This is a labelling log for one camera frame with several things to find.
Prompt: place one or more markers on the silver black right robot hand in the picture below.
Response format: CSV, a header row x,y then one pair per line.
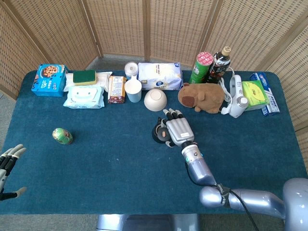
x,y
179,130

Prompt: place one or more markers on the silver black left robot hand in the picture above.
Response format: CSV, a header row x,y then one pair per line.
x,y
6,158

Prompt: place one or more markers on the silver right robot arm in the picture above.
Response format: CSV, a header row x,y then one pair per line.
x,y
199,168

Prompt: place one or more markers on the cream upturned bowl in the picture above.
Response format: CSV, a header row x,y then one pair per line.
x,y
155,99

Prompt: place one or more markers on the brown capybara plush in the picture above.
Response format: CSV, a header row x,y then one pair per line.
x,y
204,97

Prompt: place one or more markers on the white tissue pack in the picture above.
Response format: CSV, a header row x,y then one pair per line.
x,y
160,75

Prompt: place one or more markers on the pale blue cup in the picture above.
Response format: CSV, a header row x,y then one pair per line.
x,y
133,92

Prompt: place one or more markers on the green metallic egg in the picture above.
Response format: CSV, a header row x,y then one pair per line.
x,y
63,136

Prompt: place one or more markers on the green chips can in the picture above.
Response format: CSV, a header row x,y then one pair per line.
x,y
199,69

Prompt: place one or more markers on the white hair dryer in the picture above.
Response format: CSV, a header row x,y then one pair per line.
x,y
237,96

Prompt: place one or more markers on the dark drink bottle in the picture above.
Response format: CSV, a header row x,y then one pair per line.
x,y
219,69

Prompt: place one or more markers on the brown orange drink carton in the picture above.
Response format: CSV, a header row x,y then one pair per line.
x,y
117,89

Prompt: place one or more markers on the white tape roll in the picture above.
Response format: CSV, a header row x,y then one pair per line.
x,y
131,68

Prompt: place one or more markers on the blue table cloth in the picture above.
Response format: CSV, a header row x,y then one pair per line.
x,y
108,168

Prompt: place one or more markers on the green tissue box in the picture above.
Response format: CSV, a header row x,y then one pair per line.
x,y
255,95

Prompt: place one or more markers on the blue cookie box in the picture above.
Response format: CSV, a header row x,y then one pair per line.
x,y
48,80

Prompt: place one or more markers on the white plastic package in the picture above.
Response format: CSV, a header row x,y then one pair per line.
x,y
103,79

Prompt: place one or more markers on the blue white long box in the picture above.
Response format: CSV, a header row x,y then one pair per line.
x,y
270,98

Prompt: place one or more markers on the silver robot torso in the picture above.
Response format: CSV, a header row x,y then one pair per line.
x,y
146,222

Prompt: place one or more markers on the light blue wet wipes pack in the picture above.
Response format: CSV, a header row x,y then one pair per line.
x,y
83,97

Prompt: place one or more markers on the wicker folding screen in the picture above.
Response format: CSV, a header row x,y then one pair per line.
x,y
168,29

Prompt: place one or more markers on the green yellow sponge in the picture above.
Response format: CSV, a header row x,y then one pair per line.
x,y
84,77

